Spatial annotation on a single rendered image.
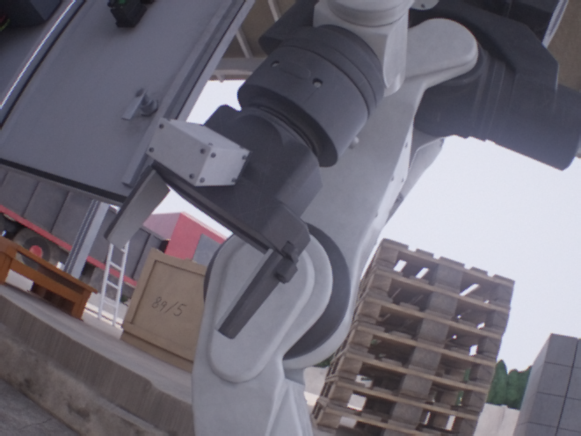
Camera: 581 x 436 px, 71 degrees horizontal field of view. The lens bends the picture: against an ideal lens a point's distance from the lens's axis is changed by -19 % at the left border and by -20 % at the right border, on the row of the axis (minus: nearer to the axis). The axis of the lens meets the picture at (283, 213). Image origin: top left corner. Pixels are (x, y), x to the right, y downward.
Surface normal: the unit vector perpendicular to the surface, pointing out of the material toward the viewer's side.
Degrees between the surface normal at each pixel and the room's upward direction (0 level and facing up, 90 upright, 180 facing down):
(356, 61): 100
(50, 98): 90
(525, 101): 117
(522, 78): 113
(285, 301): 90
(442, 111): 175
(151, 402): 91
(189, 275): 90
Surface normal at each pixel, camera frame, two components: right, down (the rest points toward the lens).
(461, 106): -0.43, 0.50
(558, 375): -0.40, -0.44
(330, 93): 0.37, -0.01
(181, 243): 0.67, -0.08
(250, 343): -0.15, -0.39
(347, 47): 0.18, -0.17
